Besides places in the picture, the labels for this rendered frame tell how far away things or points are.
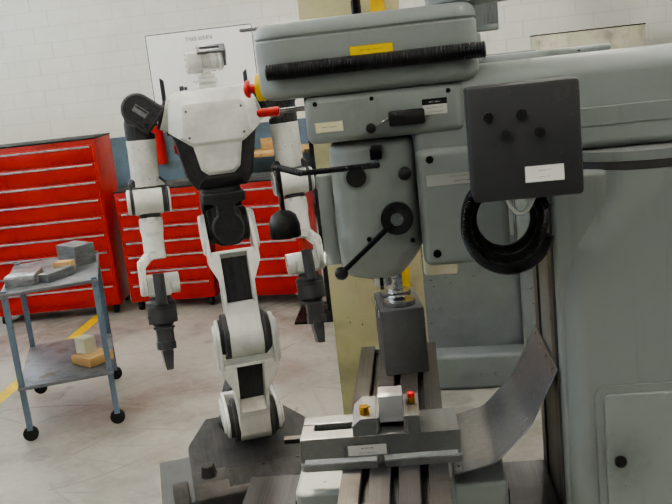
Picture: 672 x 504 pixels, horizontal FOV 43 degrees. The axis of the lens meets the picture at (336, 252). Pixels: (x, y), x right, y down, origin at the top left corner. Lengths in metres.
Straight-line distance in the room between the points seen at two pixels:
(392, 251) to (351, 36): 0.47
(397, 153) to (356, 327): 2.07
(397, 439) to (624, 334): 0.53
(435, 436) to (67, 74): 10.28
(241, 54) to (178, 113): 8.57
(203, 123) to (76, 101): 9.22
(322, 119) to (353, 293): 2.05
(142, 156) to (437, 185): 1.10
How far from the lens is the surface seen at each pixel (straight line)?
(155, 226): 2.63
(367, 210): 1.85
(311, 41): 1.80
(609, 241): 1.82
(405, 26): 1.79
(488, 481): 2.03
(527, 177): 1.57
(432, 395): 2.21
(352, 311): 3.81
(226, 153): 2.58
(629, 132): 1.87
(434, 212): 1.82
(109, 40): 11.56
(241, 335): 2.59
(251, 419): 2.80
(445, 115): 1.80
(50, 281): 4.77
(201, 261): 6.88
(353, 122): 1.80
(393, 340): 2.33
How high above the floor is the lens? 1.79
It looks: 12 degrees down
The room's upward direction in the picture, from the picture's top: 6 degrees counter-clockwise
